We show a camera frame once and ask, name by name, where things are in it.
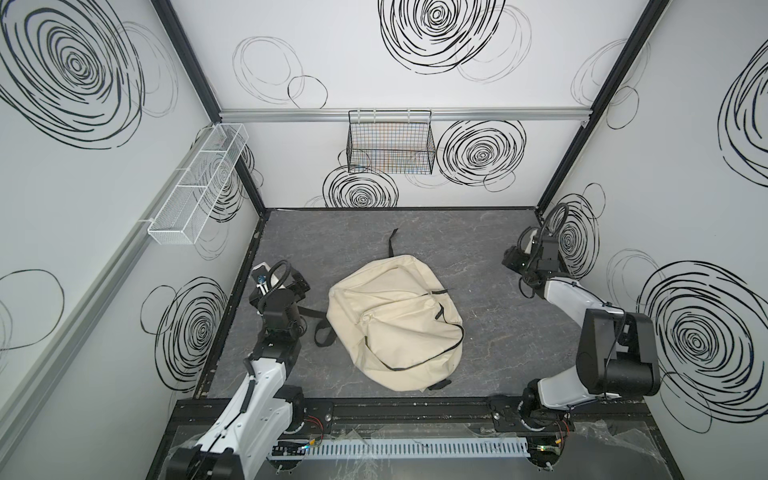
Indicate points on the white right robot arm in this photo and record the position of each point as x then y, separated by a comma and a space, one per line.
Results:
616, 355

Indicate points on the white slotted cable duct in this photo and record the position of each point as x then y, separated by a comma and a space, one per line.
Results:
426, 448

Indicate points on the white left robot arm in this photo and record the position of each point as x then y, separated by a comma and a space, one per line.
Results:
264, 405

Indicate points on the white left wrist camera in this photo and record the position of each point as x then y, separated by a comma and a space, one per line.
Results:
261, 275

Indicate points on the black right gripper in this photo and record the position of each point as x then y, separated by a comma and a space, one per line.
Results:
512, 258

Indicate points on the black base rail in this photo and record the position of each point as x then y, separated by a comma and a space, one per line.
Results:
498, 412

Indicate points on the black wire basket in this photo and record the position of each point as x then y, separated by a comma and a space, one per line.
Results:
390, 141

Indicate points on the cream canvas backpack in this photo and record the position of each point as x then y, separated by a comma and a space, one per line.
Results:
397, 322

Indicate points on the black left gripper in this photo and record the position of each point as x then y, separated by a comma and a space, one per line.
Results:
291, 290

